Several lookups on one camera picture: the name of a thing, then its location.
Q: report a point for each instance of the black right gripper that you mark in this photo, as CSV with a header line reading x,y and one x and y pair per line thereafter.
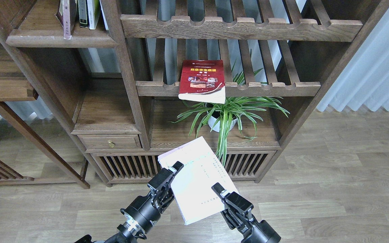
x,y
238,214

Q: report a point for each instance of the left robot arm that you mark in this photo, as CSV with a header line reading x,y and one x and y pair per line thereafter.
x,y
122,238

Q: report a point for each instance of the dark red Chinese book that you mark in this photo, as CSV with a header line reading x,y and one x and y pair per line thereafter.
x,y
66,14

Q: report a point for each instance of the white book top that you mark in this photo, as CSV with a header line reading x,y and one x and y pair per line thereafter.
x,y
192,186

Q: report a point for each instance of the dark spine upright book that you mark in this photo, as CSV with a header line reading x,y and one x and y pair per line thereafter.
x,y
83,13

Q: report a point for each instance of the white plant pot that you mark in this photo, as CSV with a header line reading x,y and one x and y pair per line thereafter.
x,y
215,124

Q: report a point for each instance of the brass drawer knob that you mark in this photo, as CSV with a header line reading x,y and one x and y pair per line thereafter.
x,y
111,144

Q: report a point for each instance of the white curtain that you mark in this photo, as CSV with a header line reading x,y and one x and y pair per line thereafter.
x,y
364,83

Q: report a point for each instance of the spider plant leaves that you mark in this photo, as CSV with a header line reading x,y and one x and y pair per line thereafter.
x,y
233,106

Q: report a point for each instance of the red paperback book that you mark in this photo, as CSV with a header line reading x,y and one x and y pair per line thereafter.
x,y
202,81

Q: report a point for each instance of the dark wooden bookshelf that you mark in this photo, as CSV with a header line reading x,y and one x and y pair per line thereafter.
x,y
122,84

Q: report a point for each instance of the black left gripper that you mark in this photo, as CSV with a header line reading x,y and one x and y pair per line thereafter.
x,y
144,212

